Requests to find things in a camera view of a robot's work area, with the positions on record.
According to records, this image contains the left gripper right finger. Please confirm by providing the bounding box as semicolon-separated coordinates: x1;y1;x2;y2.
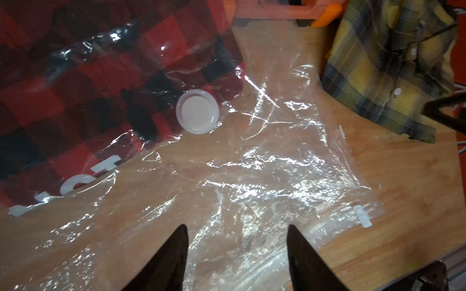
286;224;348;291

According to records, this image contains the red black plaid shirt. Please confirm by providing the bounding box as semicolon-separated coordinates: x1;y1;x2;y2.
1;1;245;217

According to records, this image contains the orange plastic tool case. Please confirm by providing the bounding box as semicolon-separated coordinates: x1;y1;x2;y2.
223;0;348;28

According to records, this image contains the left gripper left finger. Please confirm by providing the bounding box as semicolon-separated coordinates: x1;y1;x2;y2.
123;224;189;291

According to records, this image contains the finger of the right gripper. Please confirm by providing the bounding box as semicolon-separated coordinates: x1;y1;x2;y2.
422;93;466;135

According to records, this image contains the yellow black plaid shirt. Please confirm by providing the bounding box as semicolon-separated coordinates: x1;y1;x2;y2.
321;1;458;143

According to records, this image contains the clear plastic vacuum bag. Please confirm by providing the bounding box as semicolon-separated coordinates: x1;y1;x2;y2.
1;21;381;291

